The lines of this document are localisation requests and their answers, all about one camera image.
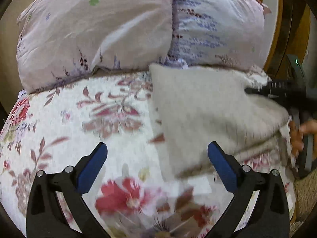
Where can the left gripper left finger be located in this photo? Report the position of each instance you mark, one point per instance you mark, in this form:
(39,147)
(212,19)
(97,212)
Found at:
(45,217)

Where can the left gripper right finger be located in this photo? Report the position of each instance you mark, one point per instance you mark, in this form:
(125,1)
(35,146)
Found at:
(270,216)

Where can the cream ribbed knit sweater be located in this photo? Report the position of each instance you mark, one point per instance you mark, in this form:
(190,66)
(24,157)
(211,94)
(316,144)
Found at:
(201,104)

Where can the person's right hand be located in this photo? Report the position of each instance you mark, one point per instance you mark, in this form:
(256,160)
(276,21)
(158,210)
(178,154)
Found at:
(297,134)

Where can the floral quilted bedspread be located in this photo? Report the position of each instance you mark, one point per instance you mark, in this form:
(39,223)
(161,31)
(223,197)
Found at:
(130,197)

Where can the white wooden-trimmed headboard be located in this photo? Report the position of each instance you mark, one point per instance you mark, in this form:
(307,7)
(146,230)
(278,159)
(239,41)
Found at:
(290,28)

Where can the pale pink floral pillow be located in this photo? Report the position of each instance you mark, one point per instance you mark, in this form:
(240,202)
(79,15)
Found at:
(64,40)

